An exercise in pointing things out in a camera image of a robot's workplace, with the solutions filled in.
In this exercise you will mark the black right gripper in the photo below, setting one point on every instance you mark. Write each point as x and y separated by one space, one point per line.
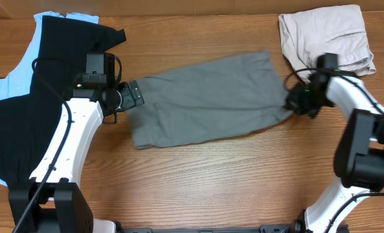
294 105

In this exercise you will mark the black garment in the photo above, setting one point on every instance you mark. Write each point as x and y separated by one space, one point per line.
28 122

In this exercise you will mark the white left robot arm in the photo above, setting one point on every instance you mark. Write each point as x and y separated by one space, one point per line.
51 200

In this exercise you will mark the light blue shirt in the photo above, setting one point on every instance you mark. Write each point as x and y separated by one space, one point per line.
17 82

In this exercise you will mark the folded beige shorts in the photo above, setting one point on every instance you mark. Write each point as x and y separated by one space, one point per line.
304 36

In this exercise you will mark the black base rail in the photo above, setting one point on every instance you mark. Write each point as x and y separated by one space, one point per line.
281 228

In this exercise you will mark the grey shorts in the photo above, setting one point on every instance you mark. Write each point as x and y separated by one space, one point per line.
217 99

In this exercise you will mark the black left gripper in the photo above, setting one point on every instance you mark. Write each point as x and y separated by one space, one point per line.
129 100

